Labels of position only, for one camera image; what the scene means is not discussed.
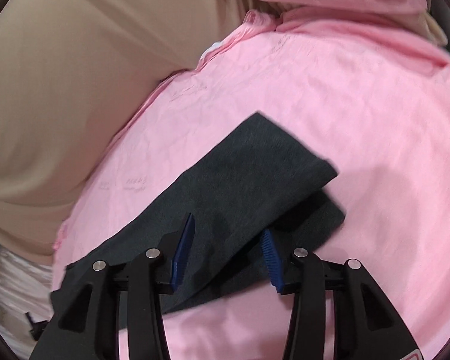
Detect pink bed sheet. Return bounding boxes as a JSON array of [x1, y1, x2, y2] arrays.
[[52, 8, 450, 359]]

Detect dark grey pants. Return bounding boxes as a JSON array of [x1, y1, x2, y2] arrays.
[[51, 114, 345, 313]]

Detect beige headboard cover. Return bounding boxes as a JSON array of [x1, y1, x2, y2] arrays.
[[0, 0, 255, 264]]

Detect white satin curtain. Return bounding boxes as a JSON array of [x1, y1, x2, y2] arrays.
[[0, 245, 53, 359]]

